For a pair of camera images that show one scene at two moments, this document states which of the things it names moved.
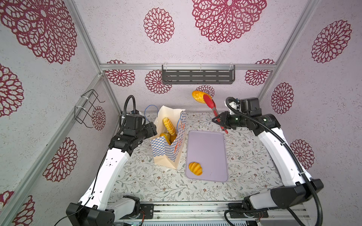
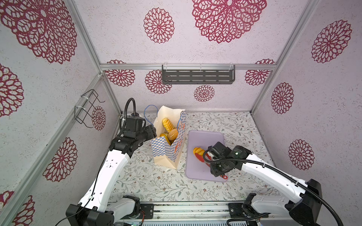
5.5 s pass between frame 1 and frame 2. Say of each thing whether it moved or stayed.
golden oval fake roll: moved
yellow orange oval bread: stayed
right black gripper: moved
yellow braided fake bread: stayed
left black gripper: stayed
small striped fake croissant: moved
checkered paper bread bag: stayed
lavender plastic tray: stayed
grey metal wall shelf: stayed
